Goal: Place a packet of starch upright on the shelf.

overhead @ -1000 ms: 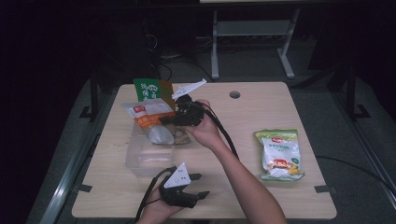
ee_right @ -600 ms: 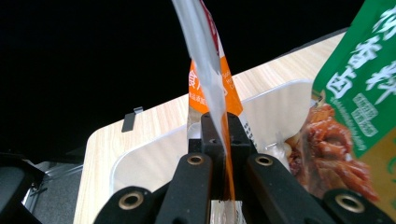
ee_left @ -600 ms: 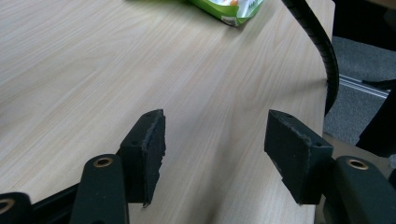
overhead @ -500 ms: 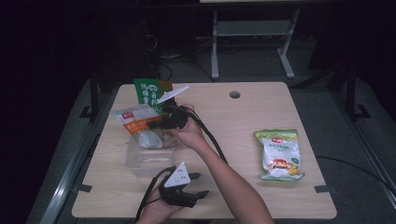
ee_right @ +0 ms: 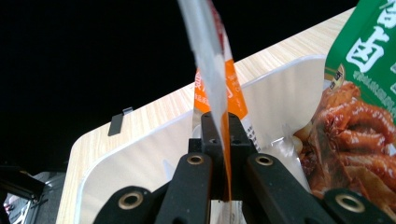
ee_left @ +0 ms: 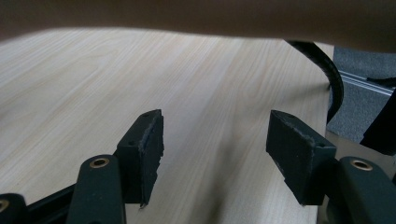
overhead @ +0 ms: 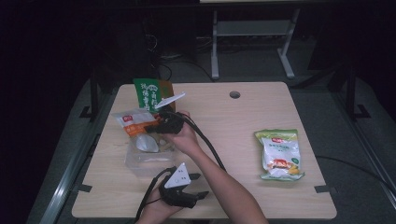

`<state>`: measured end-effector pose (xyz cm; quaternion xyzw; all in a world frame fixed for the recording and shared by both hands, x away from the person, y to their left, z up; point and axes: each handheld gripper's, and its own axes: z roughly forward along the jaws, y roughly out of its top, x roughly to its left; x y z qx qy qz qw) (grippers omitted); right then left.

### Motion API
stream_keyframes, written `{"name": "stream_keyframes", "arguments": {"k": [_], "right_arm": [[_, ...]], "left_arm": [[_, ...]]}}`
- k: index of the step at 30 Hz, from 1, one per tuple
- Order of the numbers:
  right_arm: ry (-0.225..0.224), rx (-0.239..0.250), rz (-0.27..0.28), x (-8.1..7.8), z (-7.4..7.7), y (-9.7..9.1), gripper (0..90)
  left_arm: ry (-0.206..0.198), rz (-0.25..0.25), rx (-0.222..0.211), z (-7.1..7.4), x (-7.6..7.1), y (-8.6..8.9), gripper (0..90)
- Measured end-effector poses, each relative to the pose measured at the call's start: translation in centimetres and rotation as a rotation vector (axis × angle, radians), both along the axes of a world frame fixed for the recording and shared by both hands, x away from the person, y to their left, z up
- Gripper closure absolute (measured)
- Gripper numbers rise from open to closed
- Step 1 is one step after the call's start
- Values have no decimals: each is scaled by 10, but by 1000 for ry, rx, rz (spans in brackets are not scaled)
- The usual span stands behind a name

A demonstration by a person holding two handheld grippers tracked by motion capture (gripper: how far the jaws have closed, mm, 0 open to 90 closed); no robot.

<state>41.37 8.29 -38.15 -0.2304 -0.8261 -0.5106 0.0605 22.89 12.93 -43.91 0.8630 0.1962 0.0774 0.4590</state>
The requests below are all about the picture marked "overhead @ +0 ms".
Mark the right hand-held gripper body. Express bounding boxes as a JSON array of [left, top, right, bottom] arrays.
[[154, 91, 187, 135]]

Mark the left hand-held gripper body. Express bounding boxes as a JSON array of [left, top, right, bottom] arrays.
[[158, 162, 199, 209]]

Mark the baking soda packet orange label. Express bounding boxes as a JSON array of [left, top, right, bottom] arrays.
[[111, 107, 176, 154]]

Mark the green dried meat snack packet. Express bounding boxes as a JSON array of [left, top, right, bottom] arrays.
[[133, 77, 176, 114]]

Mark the clear plastic container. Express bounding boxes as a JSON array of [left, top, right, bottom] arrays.
[[124, 133, 177, 175]]

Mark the person's right hand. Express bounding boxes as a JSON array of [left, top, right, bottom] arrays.
[[164, 110, 201, 156]]

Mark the person's left hand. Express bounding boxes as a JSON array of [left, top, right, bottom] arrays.
[[135, 186, 185, 224]]

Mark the black metal stand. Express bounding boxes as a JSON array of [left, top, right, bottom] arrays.
[[341, 63, 372, 121], [78, 69, 101, 123]]

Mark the green and white food packet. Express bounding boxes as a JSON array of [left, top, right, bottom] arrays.
[[253, 128, 306, 182]]

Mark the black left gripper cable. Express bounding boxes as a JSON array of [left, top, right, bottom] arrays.
[[134, 166, 177, 222]]

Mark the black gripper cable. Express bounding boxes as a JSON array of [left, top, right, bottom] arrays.
[[134, 166, 177, 222], [169, 111, 227, 172]]

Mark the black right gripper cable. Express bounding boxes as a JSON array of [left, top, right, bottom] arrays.
[[169, 111, 227, 172]]

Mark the black floor cable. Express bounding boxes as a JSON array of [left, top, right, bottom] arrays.
[[315, 154, 396, 194], [154, 59, 217, 83]]

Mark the black table corner bracket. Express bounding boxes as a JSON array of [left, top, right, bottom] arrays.
[[314, 184, 338, 195], [73, 183, 93, 193]]

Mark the aluminium floor rail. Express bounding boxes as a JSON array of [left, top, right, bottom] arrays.
[[38, 88, 120, 224], [334, 92, 396, 203]]

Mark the white metal desk frame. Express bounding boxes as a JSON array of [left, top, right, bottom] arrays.
[[210, 8, 301, 80]]

